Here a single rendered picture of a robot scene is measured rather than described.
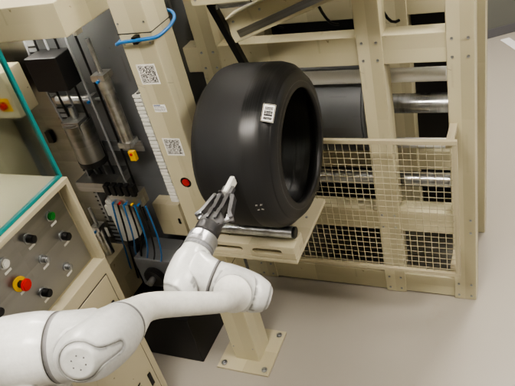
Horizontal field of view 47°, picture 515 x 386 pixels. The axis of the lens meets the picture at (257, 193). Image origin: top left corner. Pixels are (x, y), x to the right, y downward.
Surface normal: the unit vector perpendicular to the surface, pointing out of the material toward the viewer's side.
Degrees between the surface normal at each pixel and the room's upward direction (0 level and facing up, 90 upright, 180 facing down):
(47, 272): 90
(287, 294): 0
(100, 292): 90
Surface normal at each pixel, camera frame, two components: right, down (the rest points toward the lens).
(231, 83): -0.29, -0.62
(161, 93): -0.36, 0.60
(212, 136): -0.41, -0.02
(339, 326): -0.22, -0.80
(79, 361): 0.00, 0.09
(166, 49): 0.91, 0.05
